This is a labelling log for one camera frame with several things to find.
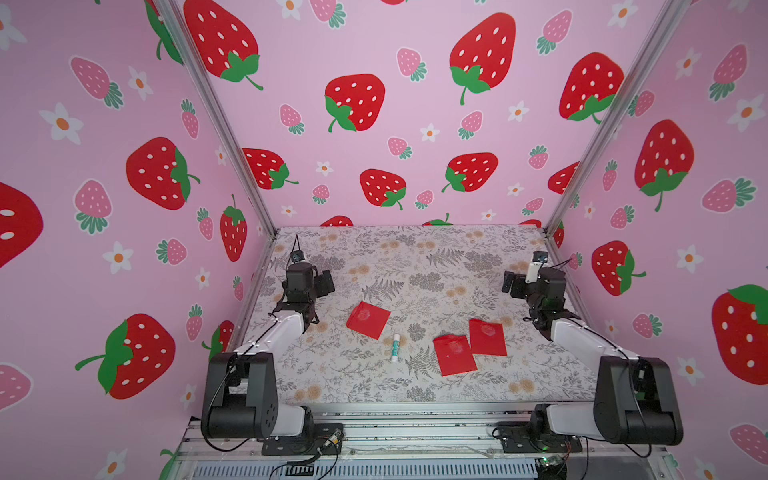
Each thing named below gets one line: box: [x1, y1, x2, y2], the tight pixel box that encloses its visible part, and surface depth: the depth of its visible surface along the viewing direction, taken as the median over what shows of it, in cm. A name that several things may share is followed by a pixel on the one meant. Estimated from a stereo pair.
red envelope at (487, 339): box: [469, 319, 508, 357], surface depth 94 cm
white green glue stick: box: [391, 334, 401, 363], surface depth 90 cm
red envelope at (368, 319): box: [346, 301, 391, 340], surface depth 98 cm
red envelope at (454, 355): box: [433, 335, 478, 377], surface depth 90 cm
